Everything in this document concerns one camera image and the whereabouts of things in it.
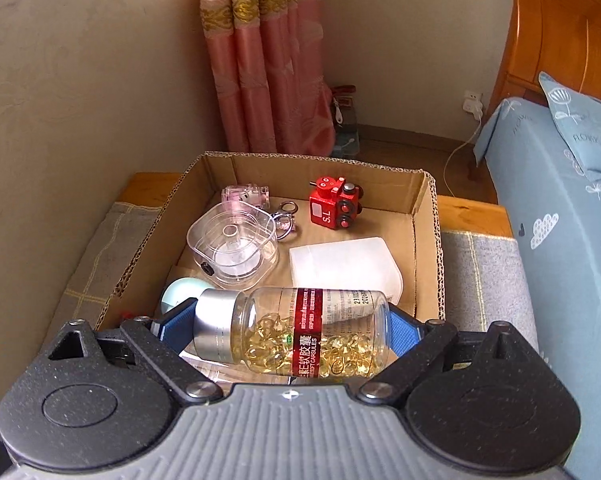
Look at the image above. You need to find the mint green oval case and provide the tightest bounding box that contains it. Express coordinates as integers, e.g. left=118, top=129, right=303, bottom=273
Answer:
left=160, top=276, right=215, bottom=314

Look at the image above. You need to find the capsule bottle silver cap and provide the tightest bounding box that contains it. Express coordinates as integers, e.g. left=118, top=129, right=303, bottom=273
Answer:
left=193, top=287, right=390, bottom=379

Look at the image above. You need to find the white plastic bottle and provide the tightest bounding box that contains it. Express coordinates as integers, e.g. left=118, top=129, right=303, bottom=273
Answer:
left=290, top=237, right=403, bottom=304

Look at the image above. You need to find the clear round plastic container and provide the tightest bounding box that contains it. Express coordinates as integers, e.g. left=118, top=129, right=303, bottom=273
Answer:
left=186, top=202, right=279, bottom=290

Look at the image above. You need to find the brown cardboard box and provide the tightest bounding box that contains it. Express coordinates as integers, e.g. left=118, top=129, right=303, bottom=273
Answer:
left=95, top=152, right=445, bottom=330

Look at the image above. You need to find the blue bed sheet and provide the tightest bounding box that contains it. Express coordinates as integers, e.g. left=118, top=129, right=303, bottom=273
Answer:
left=474, top=99, right=601, bottom=479

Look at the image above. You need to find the dark object by curtain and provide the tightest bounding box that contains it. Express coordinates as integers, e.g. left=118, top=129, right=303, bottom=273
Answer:
left=331, top=84, right=360, bottom=159

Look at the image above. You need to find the blue patterned pillow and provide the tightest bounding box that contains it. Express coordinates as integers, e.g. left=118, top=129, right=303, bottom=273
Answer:
left=539, top=72, right=601, bottom=181

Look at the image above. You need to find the pink gold-trimmed curtain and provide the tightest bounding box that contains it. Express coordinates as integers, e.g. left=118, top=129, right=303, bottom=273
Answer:
left=200, top=0, right=335, bottom=156

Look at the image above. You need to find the wooden bed headboard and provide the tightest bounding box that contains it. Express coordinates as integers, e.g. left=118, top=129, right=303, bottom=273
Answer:
left=486, top=0, right=601, bottom=116

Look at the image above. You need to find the pink toy camera keychain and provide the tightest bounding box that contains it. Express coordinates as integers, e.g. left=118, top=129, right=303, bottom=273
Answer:
left=221, top=183, right=299, bottom=240

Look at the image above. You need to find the white charger cable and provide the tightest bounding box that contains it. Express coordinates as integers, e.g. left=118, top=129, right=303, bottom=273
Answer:
left=442, top=116, right=484, bottom=196

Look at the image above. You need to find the white wall charger plug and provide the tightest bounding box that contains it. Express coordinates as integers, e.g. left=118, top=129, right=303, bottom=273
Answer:
left=462, top=90, right=483, bottom=122

